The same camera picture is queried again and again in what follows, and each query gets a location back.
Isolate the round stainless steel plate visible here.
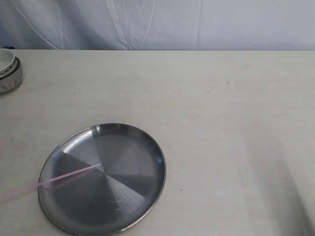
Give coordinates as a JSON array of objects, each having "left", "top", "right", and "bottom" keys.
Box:
[{"left": 37, "top": 123, "right": 166, "bottom": 236}]

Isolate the white backdrop cloth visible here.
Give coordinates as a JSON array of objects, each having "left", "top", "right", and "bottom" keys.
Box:
[{"left": 0, "top": 0, "right": 315, "bottom": 50}]

